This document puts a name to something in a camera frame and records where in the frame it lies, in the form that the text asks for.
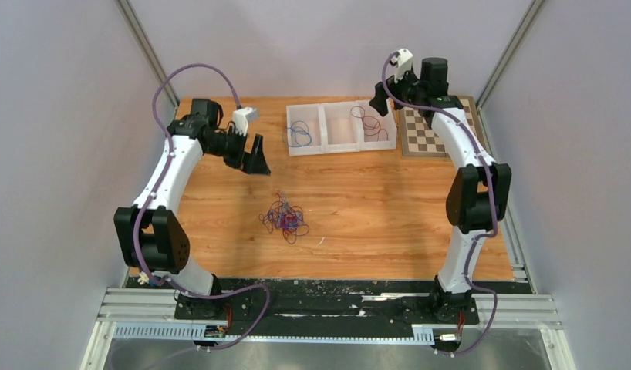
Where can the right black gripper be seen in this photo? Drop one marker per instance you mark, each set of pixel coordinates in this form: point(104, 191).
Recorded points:
point(379, 100)

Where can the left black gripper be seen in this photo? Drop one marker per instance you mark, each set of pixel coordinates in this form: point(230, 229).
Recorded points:
point(251, 163)

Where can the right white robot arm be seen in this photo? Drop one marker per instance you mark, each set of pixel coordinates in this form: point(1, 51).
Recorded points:
point(478, 196)

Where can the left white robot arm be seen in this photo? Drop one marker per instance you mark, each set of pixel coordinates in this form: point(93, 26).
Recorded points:
point(150, 235)

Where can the wooden chessboard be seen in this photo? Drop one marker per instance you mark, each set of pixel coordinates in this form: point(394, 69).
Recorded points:
point(418, 140)

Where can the white three-compartment bin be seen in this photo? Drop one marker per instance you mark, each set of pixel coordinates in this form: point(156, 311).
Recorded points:
point(342, 127)

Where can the white blue toy block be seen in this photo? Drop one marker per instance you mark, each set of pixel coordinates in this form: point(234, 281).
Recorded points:
point(144, 279)

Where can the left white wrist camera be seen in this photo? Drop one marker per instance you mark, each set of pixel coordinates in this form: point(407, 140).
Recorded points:
point(242, 117)

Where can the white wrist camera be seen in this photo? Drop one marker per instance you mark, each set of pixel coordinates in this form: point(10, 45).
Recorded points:
point(242, 117)
point(402, 61)

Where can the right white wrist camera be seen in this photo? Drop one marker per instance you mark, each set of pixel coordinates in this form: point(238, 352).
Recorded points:
point(402, 61)

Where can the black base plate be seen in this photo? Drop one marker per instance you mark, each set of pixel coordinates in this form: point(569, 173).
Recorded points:
point(320, 308)

